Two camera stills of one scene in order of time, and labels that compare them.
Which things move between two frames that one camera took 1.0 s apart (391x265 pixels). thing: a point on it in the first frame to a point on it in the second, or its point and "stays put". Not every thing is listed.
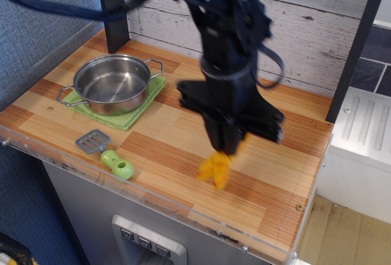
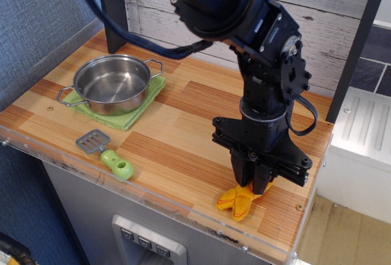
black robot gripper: x=229 y=95 to x=265 y=138
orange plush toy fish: x=216 y=166 to x=239 y=199
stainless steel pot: x=112 y=84 stays put
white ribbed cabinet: x=357 y=170 stays put
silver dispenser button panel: x=138 y=245 stays put
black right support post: x=358 y=44 stays put
